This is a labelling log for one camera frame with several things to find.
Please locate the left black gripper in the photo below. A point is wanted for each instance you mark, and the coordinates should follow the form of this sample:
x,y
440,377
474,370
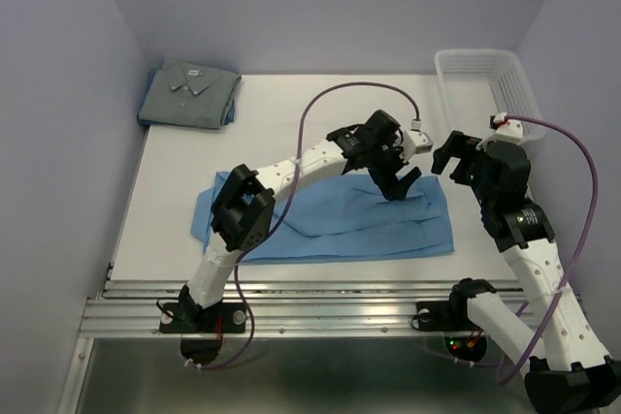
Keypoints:
x,y
397,161

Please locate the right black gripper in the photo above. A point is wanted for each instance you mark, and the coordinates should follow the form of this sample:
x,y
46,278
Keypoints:
x,y
458,144

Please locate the light blue long sleeve shirt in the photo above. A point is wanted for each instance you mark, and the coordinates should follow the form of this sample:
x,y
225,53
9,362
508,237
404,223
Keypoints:
x,y
346,219

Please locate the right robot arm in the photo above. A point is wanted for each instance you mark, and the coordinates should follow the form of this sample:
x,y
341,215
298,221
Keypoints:
x,y
564,366

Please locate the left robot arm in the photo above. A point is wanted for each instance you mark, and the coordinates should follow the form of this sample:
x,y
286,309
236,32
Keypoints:
x,y
243,209

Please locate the white plastic basket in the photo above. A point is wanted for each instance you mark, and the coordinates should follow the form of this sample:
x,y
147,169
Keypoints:
x,y
478,82

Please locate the folded grey shirt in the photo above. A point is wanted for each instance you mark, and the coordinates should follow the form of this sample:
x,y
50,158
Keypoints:
x,y
189,94

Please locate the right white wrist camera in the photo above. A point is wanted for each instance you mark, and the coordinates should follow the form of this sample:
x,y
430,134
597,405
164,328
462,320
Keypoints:
x,y
502,130

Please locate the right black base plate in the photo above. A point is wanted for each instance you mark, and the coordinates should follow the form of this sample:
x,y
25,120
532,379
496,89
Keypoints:
x,y
440,316

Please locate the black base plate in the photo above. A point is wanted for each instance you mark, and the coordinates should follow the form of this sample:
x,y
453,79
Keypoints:
x,y
440,316
233,317

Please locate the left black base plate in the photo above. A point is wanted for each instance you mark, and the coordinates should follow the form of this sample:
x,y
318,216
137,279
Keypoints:
x,y
233,317

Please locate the aluminium rail frame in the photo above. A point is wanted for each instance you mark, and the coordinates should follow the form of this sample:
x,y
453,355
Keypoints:
x,y
330,338

